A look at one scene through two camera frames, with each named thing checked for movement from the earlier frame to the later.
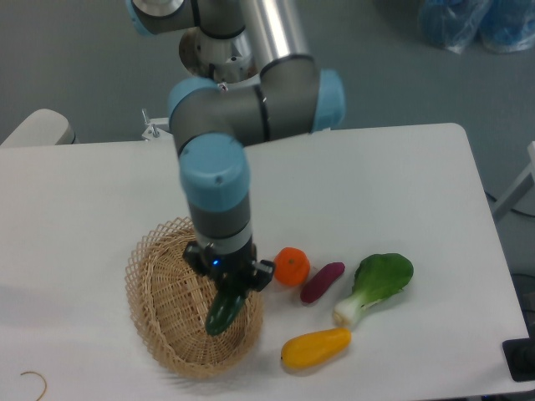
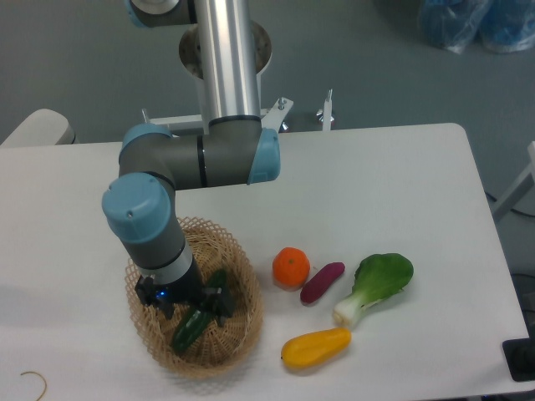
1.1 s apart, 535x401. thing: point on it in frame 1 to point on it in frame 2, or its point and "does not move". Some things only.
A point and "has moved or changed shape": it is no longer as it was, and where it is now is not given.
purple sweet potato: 317,287 does not move
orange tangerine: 292,266 does not move
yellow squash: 312,348 does not move
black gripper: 257,274 to 191,292
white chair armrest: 43,127 does not move
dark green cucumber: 223,309 has moved or changed shape
